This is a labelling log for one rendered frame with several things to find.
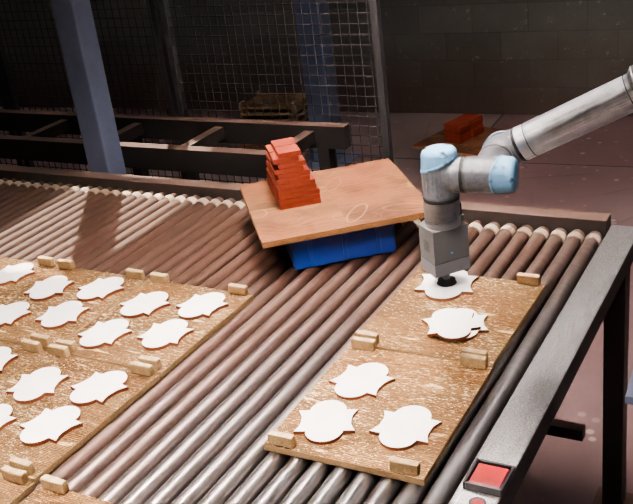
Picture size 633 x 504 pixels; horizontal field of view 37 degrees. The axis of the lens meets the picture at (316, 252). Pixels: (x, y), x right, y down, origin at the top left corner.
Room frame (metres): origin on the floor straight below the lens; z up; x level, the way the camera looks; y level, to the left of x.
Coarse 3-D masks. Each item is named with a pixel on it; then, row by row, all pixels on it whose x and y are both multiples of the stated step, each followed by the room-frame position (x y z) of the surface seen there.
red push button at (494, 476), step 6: (480, 468) 1.43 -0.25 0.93; (486, 468) 1.42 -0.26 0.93; (492, 468) 1.42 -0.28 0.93; (498, 468) 1.42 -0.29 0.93; (504, 468) 1.42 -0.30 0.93; (474, 474) 1.41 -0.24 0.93; (480, 474) 1.41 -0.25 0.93; (486, 474) 1.41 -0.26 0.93; (492, 474) 1.41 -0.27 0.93; (498, 474) 1.40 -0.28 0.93; (504, 474) 1.40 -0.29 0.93; (474, 480) 1.40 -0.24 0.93; (480, 480) 1.39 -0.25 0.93; (486, 480) 1.39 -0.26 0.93; (492, 480) 1.39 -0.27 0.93; (498, 480) 1.39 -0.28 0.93; (492, 486) 1.37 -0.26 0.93; (498, 486) 1.37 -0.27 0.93
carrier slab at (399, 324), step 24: (408, 288) 2.19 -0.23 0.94; (480, 288) 2.13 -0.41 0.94; (504, 288) 2.12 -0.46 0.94; (528, 288) 2.10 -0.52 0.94; (384, 312) 2.07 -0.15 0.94; (408, 312) 2.06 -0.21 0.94; (432, 312) 2.04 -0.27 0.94; (480, 312) 2.01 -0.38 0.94; (504, 312) 1.99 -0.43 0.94; (528, 312) 1.99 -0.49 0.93; (384, 336) 1.95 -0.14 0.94; (408, 336) 1.94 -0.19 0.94; (432, 336) 1.92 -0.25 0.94; (480, 336) 1.90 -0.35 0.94; (504, 336) 1.88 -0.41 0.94; (456, 360) 1.81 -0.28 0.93
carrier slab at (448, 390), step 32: (352, 352) 1.90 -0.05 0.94; (384, 352) 1.88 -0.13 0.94; (320, 384) 1.78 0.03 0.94; (416, 384) 1.73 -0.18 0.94; (448, 384) 1.71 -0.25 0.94; (480, 384) 1.70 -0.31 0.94; (288, 416) 1.67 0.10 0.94; (448, 416) 1.60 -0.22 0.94; (288, 448) 1.56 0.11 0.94; (320, 448) 1.54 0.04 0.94; (352, 448) 1.53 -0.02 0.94; (384, 448) 1.52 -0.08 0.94; (416, 448) 1.50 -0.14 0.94; (416, 480) 1.41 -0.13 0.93
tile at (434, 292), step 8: (456, 272) 1.85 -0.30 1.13; (464, 272) 1.85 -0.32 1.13; (424, 280) 1.83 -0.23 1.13; (432, 280) 1.83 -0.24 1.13; (456, 280) 1.81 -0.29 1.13; (464, 280) 1.81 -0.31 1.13; (472, 280) 1.80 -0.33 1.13; (416, 288) 1.80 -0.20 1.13; (424, 288) 1.80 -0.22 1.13; (432, 288) 1.79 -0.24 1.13; (440, 288) 1.79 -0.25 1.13; (448, 288) 1.78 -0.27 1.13; (456, 288) 1.78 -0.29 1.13; (464, 288) 1.77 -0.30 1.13; (432, 296) 1.75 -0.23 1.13; (440, 296) 1.75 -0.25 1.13; (448, 296) 1.75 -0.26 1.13; (456, 296) 1.75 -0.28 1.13
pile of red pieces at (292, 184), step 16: (272, 144) 2.71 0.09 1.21; (288, 144) 2.68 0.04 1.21; (272, 160) 2.61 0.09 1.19; (288, 160) 2.61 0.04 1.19; (304, 160) 2.61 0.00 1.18; (272, 176) 2.67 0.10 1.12; (288, 176) 2.60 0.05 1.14; (304, 176) 2.61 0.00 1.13; (272, 192) 2.74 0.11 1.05; (288, 192) 2.60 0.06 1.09; (304, 192) 2.61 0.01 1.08; (288, 208) 2.60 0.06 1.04
